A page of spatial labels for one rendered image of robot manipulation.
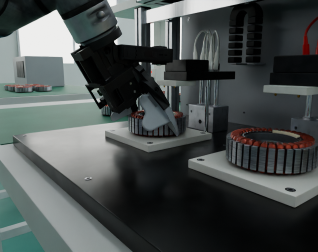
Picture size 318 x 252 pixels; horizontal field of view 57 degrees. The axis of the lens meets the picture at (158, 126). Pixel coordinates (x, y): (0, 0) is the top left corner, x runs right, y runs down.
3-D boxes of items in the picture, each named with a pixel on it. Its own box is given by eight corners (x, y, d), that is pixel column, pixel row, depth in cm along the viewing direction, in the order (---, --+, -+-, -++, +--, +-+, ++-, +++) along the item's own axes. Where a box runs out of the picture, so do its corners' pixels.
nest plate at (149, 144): (148, 152, 47) (148, 145, 47) (104, 136, 59) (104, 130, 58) (211, 139, 56) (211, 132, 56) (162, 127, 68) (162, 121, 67)
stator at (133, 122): (151, 141, 49) (151, 119, 49) (117, 130, 58) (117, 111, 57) (197, 132, 56) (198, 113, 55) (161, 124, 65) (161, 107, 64)
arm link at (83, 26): (93, 3, 49) (117, -7, 43) (106, 29, 51) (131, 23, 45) (56, 23, 46) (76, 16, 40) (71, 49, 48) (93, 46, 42)
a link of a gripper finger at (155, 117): (159, 152, 50) (124, 111, 50) (182, 131, 52) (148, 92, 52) (165, 148, 47) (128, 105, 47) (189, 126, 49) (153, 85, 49)
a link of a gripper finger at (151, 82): (157, 117, 52) (125, 80, 52) (163, 111, 52) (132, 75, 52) (165, 108, 47) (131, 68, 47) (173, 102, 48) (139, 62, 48)
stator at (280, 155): (277, 184, 31) (280, 150, 30) (208, 157, 40) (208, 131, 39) (336, 166, 36) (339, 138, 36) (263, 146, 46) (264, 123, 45)
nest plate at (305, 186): (294, 208, 28) (296, 196, 28) (187, 167, 40) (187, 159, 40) (354, 174, 37) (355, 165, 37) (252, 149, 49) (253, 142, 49)
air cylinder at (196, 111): (212, 132, 62) (213, 106, 60) (187, 127, 67) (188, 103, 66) (227, 129, 65) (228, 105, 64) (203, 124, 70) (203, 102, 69)
